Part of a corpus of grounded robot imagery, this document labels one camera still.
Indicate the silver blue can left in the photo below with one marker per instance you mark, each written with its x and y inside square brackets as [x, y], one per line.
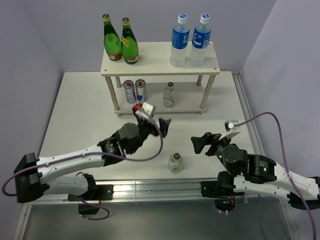
[129, 91]

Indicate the aluminium rail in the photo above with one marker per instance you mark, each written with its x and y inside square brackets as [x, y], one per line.
[247, 113]
[155, 190]

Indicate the white two-tier shelf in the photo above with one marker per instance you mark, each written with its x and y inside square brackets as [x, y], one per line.
[193, 84]

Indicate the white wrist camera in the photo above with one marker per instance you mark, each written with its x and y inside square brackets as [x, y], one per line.
[144, 111]
[231, 129]

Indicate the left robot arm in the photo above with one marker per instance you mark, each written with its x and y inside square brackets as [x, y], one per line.
[36, 176]

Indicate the aluminium right side rail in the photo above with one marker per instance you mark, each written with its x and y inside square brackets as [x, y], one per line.
[247, 113]

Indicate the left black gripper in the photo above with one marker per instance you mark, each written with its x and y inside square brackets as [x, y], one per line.
[154, 131]

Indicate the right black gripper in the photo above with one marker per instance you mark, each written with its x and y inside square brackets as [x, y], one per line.
[208, 138]

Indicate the aluminium front rail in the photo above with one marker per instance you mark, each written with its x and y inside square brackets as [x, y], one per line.
[155, 190]

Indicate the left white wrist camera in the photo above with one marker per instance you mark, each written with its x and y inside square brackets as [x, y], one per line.
[144, 111]

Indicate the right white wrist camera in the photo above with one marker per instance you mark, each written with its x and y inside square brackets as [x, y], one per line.
[231, 129]

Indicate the clear glass bottle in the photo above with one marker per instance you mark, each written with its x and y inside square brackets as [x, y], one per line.
[169, 95]
[175, 163]

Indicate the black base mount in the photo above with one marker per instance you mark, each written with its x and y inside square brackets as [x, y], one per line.
[90, 203]
[224, 198]

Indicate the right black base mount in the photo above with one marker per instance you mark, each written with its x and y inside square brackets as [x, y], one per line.
[224, 198]

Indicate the green glass bottle front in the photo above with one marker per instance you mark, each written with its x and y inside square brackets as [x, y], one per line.
[111, 39]

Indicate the blue silver Red Bull can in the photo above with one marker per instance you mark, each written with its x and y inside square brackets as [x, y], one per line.
[141, 90]

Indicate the green glass bottle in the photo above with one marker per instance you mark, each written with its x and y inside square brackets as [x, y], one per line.
[129, 45]
[111, 39]

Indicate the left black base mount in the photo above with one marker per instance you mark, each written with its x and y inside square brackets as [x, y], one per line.
[90, 203]

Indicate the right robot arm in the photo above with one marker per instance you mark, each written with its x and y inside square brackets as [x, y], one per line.
[254, 174]

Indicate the Pocari Sweat bottle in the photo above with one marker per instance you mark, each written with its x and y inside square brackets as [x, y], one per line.
[200, 41]
[179, 41]

